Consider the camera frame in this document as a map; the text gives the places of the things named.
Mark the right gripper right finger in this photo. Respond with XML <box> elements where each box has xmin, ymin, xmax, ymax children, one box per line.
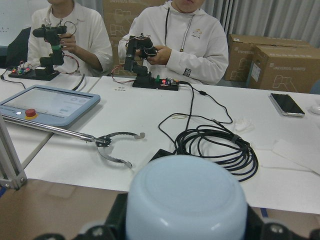
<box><xmin>246</xmin><ymin>205</ymin><xmax>320</xmax><ymax>240</ymax></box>

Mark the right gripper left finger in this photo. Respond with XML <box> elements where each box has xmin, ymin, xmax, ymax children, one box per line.
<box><xmin>34</xmin><ymin>193</ymin><xmax>128</xmax><ymax>240</ymax></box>

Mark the light blue cup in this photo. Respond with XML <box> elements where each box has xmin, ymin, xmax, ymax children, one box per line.
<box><xmin>125</xmin><ymin>155</ymin><xmax>247</xmax><ymax>240</ymax></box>

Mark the black power adapter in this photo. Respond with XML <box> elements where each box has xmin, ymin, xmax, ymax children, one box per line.
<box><xmin>149</xmin><ymin>148</ymin><xmax>177</xmax><ymax>162</ymax></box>

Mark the black smartphone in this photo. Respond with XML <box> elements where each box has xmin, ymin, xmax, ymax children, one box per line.
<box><xmin>269</xmin><ymin>93</ymin><xmax>305</xmax><ymax>118</ymax></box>

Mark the blue teach pendant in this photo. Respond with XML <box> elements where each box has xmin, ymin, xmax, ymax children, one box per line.
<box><xmin>0</xmin><ymin>85</ymin><xmax>101</xmax><ymax>128</ymax></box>

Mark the large cardboard box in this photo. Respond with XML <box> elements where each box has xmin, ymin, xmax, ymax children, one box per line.
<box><xmin>224</xmin><ymin>34</ymin><xmax>320</xmax><ymax>93</ymax></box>

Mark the person in white shirt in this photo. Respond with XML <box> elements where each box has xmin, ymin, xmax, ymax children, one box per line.
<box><xmin>31</xmin><ymin>0</ymin><xmax>113</xmax><ymax>77</ymax></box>

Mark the person in white hoodie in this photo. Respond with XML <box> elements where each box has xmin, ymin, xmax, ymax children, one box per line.
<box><xmin>118</xmin><ymin>0</ymin><xmax>229</xmax><ymax>85</ymax></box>

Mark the coiled black cable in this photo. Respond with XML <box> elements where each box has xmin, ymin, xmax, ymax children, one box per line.
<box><xmin>157</xmin><ymin>113</ymin><xmax>260</xmax><ymax>183</ymax></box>

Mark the aluminium frame post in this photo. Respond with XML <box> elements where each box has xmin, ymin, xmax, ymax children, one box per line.
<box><xmin>0</xmin><ymin>115</ymin><xmax>27</xmax><ymax>190</ymax></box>

